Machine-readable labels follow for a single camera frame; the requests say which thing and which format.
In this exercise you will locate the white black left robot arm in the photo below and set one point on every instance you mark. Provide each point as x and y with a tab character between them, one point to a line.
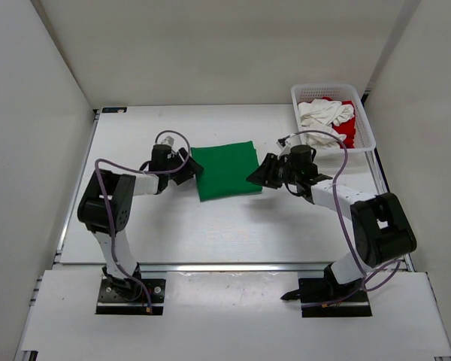
106	205

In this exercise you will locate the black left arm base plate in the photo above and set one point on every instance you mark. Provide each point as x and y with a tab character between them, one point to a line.
112	301

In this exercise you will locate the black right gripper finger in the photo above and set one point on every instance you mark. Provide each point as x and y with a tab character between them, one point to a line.
270	164
263	178

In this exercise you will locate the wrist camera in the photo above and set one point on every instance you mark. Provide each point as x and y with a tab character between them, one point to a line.
168	141
302	156

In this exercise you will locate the red t shirt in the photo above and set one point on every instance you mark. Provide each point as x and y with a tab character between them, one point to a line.
347	128

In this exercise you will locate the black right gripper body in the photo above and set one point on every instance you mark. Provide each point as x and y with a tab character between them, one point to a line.
288	174

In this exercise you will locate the white t shirt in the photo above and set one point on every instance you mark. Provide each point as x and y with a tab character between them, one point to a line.
318	115

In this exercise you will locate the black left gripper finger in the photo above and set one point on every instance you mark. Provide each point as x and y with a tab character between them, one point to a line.
182	176
191	168

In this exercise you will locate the aluminium table rail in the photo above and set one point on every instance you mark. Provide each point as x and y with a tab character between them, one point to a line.
233	267

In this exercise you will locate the dark table label sticker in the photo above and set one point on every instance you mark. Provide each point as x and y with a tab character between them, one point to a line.
114	110

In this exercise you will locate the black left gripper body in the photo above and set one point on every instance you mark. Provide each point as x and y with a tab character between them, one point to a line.
176	162

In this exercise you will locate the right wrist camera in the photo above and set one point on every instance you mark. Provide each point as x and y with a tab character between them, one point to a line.
302	156

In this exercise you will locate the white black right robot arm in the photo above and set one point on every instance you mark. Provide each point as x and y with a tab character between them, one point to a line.
381	232

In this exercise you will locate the green t shirt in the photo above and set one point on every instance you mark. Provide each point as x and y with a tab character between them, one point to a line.
226	168

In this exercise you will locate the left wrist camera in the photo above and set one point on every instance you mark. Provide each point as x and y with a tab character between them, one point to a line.
168	141

